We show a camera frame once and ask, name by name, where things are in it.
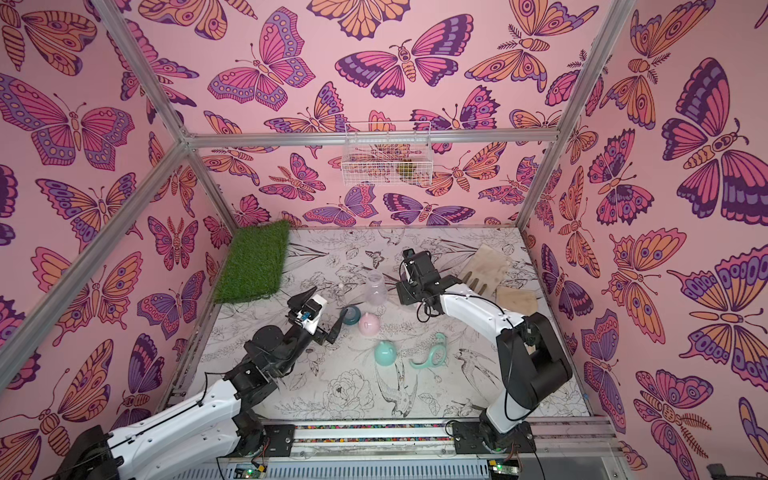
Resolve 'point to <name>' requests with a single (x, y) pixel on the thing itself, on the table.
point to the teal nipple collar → (352, 315)
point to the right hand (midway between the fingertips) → (413, 283)
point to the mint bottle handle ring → (431, 362)
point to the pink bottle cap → (369, 324)
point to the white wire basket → (387, 153)
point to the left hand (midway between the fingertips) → (331, 296)
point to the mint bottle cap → (385, 353)
